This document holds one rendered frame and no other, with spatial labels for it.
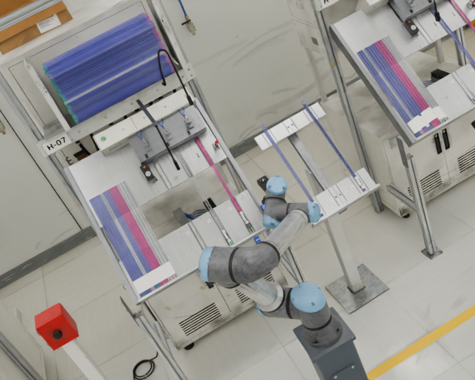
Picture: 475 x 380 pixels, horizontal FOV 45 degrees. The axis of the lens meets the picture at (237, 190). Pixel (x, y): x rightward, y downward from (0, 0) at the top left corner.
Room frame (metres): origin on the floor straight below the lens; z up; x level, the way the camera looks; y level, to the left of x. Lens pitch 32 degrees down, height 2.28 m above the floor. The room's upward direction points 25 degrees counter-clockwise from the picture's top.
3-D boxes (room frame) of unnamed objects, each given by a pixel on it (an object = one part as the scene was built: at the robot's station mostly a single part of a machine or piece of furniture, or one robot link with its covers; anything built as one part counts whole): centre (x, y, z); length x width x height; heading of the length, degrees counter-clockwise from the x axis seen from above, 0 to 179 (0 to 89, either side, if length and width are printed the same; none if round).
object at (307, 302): (1.55, -0.06, 0.72); 0.13 x 0.12 x 0.14; 52
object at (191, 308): (2.66, 0.36, 0.31); 0.70 x 0.65 x 0.62; 99
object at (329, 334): (1.55, -0.07, 0.60); 0.15 x 0.15 x 0.10
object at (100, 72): (2.55, 0.28, 1.52); 0.51 x 0.13 x 0.27; 99
